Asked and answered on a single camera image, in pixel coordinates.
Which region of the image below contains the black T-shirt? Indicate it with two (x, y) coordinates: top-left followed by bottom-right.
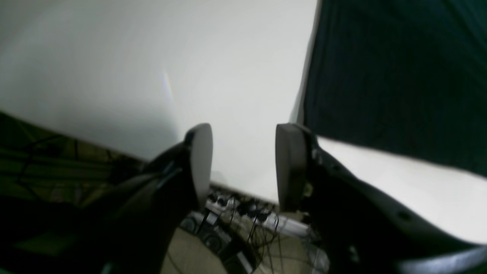
(303, 0), (487, 176)

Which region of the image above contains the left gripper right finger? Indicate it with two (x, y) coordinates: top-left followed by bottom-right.
(275, 123), (486, 274)

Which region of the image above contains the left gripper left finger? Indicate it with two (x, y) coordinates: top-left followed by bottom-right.
(88, 123), (213, 274)

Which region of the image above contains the white power strip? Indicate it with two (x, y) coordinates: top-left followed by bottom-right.
(206, 194), (312, 238)

